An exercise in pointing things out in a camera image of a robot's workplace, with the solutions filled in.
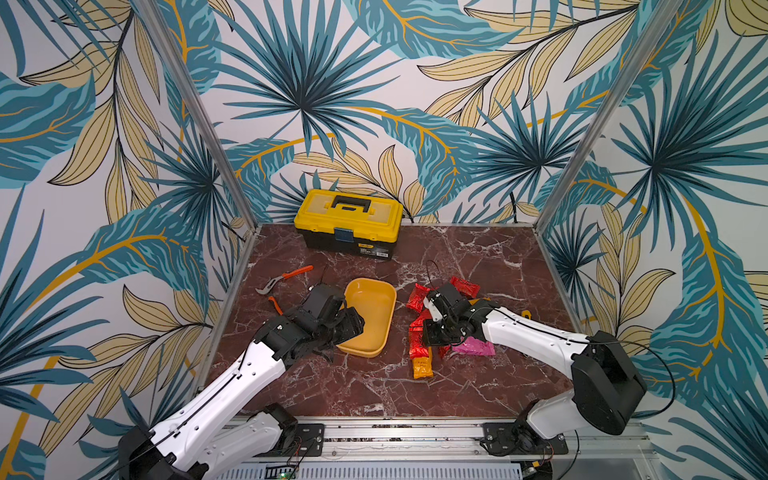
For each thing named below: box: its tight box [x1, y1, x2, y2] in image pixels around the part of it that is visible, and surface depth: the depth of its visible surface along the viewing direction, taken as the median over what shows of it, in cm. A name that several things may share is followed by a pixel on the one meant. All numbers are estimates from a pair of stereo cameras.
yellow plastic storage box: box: [336, 278, 397, 358], surface depth 97 cm
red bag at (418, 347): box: [409, 331, 429, 359], surface depth 85 cm
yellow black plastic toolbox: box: [294, 189, 404, 261], surface depth 102 cm
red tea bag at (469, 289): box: [450, 276, 481, 298], surface depth 102 cm
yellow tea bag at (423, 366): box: [412, 347, 434, 379], surface depth 84 cm
